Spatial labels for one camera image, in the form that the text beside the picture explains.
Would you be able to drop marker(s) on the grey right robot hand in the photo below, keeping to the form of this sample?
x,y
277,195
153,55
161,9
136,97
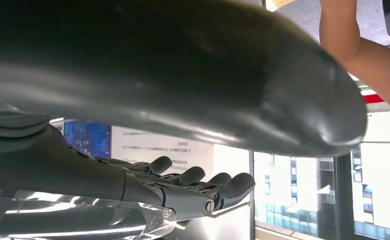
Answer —
x,y
148,66

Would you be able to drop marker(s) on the person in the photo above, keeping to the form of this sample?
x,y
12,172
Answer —
x,y
380,76

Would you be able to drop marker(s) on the clear plastic wrap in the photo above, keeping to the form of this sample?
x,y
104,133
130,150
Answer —
x,y
65,215

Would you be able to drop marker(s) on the large window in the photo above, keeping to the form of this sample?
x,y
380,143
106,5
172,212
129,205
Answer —
x,y
313,185

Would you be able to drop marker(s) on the wall screen with text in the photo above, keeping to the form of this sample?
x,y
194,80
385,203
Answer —
x,y
148,145

